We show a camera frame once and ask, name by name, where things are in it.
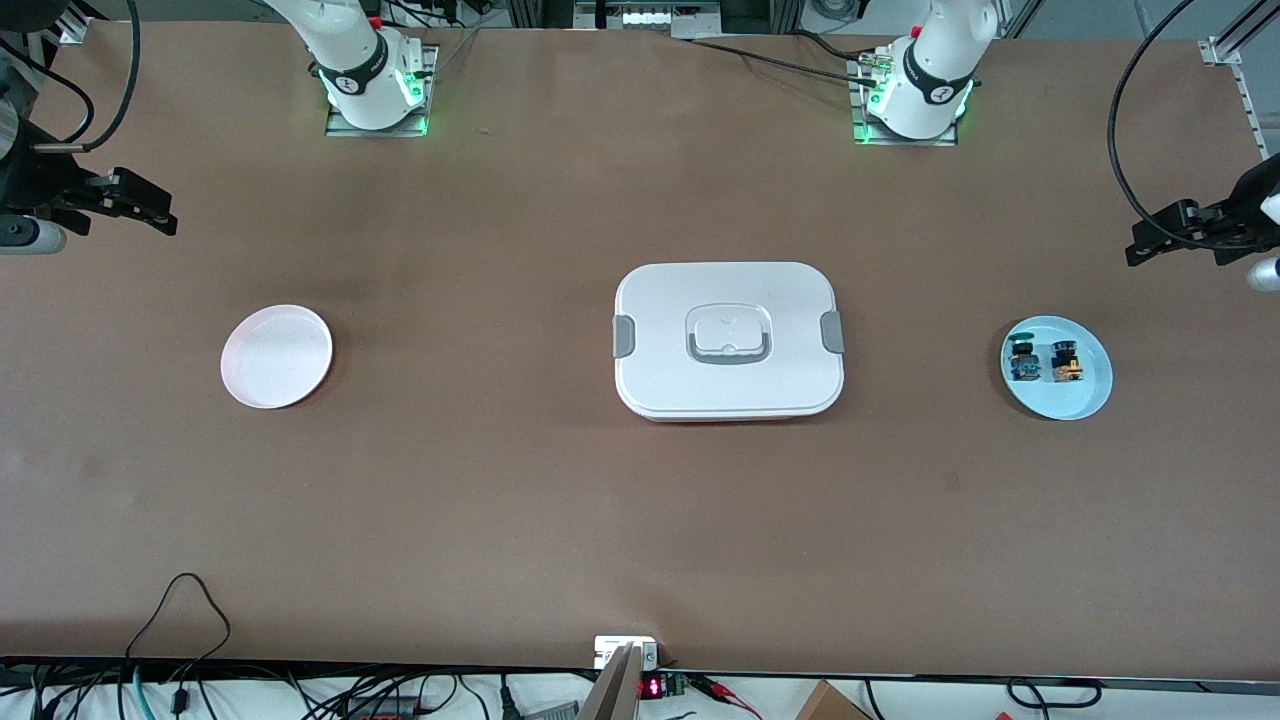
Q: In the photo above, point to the blue switch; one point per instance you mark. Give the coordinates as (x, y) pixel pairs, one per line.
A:
(1025, 368)

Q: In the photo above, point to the brown cardboard box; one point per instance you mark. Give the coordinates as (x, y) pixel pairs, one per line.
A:
(830, 705)

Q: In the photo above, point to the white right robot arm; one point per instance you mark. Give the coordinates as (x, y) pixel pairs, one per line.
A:
(350, 50)

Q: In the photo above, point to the white lunch box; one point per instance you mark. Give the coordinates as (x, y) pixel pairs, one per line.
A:
(730, 290)

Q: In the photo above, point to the light blue plate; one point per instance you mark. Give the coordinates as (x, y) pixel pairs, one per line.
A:
(1085, 395)

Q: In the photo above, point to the aluminium frame bracket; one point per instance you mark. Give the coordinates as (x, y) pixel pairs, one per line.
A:
(78, 25)

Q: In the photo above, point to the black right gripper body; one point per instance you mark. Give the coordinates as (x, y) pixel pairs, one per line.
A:
(38, 180)

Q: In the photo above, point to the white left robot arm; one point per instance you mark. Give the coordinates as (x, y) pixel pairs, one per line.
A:
(930, 60)

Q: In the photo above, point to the white vented device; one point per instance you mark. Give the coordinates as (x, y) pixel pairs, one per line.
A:
(650, 18)

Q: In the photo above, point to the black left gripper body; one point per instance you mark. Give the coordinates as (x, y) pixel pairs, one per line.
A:
(1243, 212)

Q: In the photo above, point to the grey aluminium bar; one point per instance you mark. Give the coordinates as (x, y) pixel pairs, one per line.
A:
(612, 695)

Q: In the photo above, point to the red clip leads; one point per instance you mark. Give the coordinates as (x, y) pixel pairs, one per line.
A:
(725, 690)

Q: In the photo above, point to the orange switch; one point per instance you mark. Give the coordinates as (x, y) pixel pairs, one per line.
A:
(1068, 372)

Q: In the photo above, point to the pink plate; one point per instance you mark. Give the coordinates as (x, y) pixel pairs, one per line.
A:
(275, 360)

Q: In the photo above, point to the red digit display module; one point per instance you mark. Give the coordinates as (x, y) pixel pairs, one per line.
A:
(652, 688)

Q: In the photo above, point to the white socket box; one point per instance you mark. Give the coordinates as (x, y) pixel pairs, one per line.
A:
(610, 650)

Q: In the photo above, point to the aluminium frame rail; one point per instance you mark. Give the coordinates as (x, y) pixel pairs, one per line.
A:
(1222, 50)

